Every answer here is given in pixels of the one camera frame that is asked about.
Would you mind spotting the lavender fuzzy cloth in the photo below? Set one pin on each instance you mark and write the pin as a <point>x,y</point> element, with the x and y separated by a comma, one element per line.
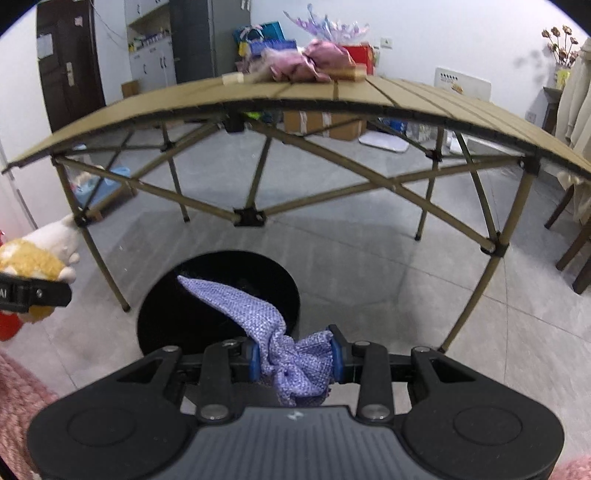
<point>272,62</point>

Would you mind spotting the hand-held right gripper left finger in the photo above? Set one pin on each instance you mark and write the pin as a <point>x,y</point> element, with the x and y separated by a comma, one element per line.
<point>217,383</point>

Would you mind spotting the dark grey refrigerator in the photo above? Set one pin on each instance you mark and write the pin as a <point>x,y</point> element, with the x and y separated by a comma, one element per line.
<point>203,41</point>

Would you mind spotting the purple woven cloth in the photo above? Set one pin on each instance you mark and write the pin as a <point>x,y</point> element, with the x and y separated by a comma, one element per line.
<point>277,355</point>

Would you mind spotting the person's left pink fluffy leg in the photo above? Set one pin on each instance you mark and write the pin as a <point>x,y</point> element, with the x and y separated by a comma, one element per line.
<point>23,401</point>

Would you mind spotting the blue gift bag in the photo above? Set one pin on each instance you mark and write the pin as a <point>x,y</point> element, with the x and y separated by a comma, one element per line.
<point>270,34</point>

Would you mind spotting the small beige foam block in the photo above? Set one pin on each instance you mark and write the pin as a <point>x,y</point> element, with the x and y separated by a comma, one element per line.
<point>232,79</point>

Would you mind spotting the pale yellow vase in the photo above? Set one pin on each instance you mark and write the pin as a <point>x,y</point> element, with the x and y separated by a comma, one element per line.
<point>563,78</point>

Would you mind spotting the red plastic bucket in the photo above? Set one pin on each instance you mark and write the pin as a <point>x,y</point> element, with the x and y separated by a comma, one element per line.
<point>8,327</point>

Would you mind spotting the yellow and white plush toy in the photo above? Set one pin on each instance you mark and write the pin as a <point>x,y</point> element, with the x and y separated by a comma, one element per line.
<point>32,258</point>

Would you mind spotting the red gift box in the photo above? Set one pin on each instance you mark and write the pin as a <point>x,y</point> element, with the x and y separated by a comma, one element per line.
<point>362,57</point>

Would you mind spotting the cream coat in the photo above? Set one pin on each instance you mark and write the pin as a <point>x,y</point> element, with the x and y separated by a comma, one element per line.
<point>577,115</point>

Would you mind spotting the row of small bottles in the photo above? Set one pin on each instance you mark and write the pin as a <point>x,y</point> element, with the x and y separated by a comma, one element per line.
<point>150,40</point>

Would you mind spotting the dark wooden chair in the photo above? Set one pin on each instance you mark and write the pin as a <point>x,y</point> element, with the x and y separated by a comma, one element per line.
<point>577,258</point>

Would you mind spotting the white floor scale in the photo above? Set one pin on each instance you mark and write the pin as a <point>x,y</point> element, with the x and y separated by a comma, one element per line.
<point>385,143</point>

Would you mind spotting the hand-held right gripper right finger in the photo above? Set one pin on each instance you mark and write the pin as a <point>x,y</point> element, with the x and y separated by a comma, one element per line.
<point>374,383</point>

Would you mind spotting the white wall socket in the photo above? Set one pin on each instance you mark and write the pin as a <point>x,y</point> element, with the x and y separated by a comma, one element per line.
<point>532,116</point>
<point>386,43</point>

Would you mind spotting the dried flowers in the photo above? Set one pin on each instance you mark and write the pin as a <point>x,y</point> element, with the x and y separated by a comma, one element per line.
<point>561,46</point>

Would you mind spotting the small cardboard box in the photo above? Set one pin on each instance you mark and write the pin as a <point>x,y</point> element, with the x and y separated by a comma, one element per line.
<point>130,88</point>

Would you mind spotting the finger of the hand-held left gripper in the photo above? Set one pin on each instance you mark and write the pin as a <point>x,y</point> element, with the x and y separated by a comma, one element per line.
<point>44,294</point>

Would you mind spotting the white cabinet unit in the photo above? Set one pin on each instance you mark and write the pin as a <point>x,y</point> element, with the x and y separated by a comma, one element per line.
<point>152,67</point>

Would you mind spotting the blue plastic basin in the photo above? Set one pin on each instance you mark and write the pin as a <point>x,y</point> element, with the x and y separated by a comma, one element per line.
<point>113,177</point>

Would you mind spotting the pink sponge block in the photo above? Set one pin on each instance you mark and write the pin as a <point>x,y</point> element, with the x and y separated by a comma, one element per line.
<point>353,74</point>

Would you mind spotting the pink satin cloth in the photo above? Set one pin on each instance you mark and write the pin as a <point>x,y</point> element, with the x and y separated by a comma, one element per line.
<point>318,60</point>

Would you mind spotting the black trash bin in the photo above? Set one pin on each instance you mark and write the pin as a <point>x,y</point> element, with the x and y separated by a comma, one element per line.
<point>161,318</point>

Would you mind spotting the taped brown cardboard box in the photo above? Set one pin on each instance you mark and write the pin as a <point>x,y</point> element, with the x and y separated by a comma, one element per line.
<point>318,124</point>

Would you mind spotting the person's pink fluffy leg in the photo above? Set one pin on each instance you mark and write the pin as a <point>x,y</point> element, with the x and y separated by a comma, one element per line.
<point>575,470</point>
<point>23,401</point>

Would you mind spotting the dark wooden side table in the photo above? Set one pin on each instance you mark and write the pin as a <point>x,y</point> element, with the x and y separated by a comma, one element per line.
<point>550,108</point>

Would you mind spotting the person's right pink fluffy leg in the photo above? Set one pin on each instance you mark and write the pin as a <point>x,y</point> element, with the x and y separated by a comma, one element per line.
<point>575,470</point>

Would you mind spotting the dark brown door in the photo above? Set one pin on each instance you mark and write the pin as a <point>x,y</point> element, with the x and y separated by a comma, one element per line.
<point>64,69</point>

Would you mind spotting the tan folding slat table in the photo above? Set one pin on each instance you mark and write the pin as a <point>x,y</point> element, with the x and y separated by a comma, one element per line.
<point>406,94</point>

